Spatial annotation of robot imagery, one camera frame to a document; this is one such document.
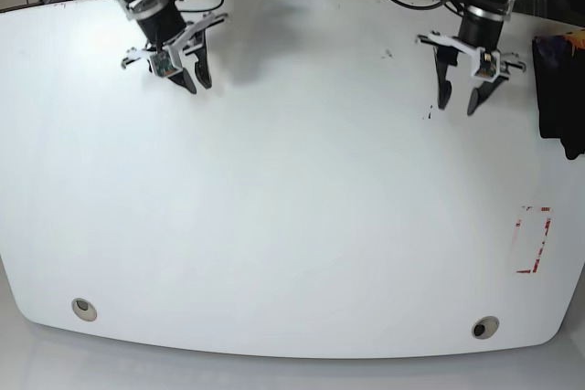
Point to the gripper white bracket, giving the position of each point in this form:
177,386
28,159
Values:
169,37
478,39

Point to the black t-shirt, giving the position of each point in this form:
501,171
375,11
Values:
559,72

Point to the red tape marking rectangle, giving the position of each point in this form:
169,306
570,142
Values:
529,239

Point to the right table grommet hole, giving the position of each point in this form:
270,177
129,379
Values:
485,328

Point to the table grommet hole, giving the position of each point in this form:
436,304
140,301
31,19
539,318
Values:
84,310
485,328

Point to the left table grommet hole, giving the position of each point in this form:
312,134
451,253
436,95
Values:
84,310

